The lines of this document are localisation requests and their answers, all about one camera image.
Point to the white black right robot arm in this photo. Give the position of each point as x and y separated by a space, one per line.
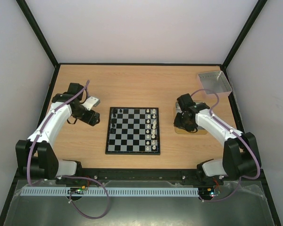
241 157

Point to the black frame post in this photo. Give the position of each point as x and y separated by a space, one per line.
37 31
244 31

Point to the black white chess board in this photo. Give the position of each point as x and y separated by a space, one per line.
130 132

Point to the white slotted cable duct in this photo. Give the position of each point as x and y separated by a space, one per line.
110 191

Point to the black chess king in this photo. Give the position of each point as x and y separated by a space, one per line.
113 131

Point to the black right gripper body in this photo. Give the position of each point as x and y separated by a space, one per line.
185 123

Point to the white chess piece row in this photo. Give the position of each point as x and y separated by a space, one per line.
151 130

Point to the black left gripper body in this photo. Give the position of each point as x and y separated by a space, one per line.
89 119

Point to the black frame post left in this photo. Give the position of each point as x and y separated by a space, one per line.
37 31

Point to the black frame post right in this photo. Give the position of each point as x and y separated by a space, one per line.
244 31

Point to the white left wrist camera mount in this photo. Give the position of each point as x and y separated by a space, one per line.
91 102

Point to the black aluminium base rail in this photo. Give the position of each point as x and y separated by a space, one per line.
189 177

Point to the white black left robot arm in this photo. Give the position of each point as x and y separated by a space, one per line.
35 155

